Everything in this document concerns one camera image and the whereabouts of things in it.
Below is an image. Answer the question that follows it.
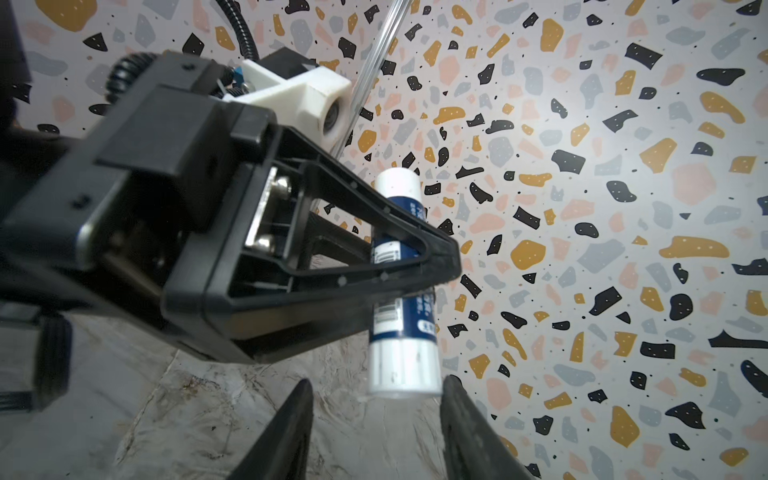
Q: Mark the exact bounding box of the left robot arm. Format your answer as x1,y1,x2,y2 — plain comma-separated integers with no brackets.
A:
1,1,462,412

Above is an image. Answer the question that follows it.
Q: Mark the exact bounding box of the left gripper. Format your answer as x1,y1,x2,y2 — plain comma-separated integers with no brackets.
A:
1,54,304,357

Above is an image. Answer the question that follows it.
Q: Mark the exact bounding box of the black corrugated cable conduit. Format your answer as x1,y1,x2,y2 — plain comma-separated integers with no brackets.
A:
104,0,262,103

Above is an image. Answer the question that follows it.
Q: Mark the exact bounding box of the left aluminium corner post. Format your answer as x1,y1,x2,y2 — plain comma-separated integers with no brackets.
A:
330,0,412,158

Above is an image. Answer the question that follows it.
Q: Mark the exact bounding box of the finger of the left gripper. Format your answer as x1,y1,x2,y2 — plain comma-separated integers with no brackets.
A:
299,213,372,270
161,128,463,366

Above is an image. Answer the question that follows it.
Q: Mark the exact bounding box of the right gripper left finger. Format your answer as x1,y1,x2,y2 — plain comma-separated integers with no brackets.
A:
227,379,313,480

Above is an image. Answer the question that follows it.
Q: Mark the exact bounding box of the blue white glue stick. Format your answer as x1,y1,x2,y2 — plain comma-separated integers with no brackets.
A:
368,168,442,399

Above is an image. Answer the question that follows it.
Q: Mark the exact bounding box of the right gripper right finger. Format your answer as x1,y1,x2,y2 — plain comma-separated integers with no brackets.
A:
440,375,532,479

